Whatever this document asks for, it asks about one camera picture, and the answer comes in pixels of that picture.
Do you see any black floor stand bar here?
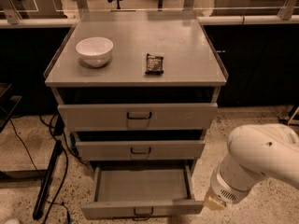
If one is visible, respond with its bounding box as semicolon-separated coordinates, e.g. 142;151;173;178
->
33;140;62;220

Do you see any grey drawer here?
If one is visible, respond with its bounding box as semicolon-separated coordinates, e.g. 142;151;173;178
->
76;141;205;161
58;103;218;132
81;164;203;219

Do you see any dark side table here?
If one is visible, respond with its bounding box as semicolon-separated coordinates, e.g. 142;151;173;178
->
0;83;21;132

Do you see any grey bottom drawer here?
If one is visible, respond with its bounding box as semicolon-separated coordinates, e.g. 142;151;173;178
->
81;164;203;219

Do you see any dark snack packet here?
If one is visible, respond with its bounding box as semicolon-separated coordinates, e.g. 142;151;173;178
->
145;54;164;75

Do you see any black wheeled cart base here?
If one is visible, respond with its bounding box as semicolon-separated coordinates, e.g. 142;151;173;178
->
278;105;299;125

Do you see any grey drawer cabinet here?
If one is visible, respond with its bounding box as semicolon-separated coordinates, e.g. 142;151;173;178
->
46;11;227;168

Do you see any white ceramic bowl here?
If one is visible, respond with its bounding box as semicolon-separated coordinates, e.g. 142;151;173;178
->
76;37;114;67

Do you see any grey top drawer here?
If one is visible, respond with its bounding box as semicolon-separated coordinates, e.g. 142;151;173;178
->
58;103;218;132

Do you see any grey middle drawer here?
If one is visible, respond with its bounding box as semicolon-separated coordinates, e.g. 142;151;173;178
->
76;141;205;161

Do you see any white horizontal rail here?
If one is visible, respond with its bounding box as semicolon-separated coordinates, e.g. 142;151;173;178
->
0;15;299;28

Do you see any black floor cable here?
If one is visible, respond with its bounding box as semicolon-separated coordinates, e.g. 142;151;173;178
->
0;107;88;224

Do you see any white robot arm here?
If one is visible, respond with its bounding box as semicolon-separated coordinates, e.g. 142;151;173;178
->
204;123;299;211

